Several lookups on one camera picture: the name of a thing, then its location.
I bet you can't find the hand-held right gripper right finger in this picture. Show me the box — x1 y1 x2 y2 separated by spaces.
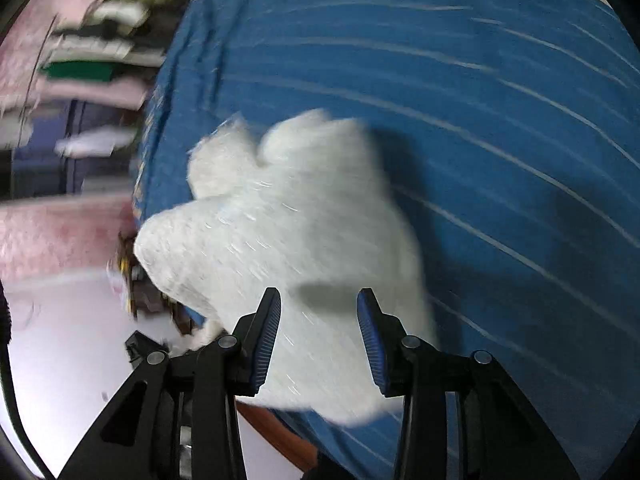
356 287 583 480

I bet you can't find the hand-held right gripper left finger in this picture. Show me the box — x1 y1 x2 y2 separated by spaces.
57 287 283 480

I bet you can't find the row of hanging clothes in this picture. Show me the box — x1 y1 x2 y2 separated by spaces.
0 0 176 146

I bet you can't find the white fuzzy jacket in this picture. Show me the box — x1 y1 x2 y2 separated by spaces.
132 107 441 428

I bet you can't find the stack of pink blankets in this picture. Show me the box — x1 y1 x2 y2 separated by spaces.
0 195 138 281

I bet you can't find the blue striped blanket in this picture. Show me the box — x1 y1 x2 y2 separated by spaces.
129 0 636 480

